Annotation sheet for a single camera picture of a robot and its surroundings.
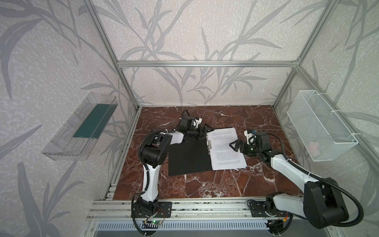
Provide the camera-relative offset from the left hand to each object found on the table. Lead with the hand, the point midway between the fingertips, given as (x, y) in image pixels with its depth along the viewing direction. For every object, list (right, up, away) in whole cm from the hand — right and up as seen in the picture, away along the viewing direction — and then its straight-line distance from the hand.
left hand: (212, 129), depth 94 cm
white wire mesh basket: (+45, -1, -32) cm, 55 cm away
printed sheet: (+7, -18, -1) cm, 19 cm away
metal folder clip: (-1, -10, +3) cm, 11 cm away
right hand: (+13, -7, -6) cm, 16 cm away
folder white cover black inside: (-15, -17, -1) cm, 22 cm away
